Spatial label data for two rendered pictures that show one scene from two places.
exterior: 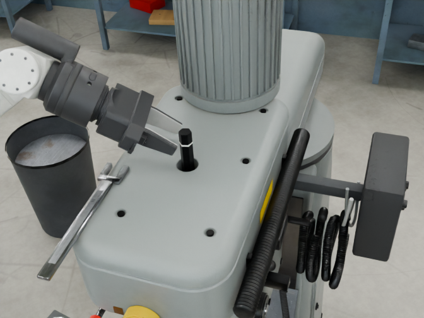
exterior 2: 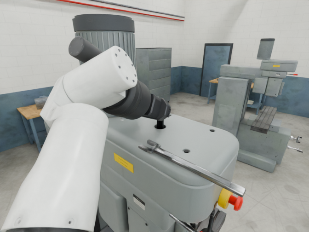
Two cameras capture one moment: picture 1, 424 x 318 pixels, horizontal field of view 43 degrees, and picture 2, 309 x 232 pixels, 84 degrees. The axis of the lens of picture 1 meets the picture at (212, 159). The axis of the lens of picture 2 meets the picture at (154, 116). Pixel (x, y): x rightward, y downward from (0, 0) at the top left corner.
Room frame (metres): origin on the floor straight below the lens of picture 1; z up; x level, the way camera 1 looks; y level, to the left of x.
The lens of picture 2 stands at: (0.53, 0.50, 2.13)
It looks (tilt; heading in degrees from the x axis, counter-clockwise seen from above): 23 degrees down; 292
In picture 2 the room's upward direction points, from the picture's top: straight up
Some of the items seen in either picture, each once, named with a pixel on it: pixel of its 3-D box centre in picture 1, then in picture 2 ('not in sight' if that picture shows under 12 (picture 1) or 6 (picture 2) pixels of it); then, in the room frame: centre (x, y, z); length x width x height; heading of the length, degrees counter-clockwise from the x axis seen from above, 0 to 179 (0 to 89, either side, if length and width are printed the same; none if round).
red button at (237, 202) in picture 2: not in sight; (235, 201); (0.46, 0.13, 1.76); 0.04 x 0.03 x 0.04; 70
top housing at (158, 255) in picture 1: (194, 192); (156, 146); (0.71, 0.04, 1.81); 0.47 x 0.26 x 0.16; 160
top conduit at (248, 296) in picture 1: (275, 208); not in sight; (0.68, -0.11, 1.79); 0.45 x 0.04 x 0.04; 160
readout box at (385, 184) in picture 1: (383, 196); not in sight; (0.86, -0.38, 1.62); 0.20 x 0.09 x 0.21; 160
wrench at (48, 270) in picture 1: (84, 216); (184, 163); (0.58, 0.20, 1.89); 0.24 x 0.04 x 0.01; 160
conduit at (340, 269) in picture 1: (313, 244); not in sight; (0.88, -0.24, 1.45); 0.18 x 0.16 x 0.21; 160
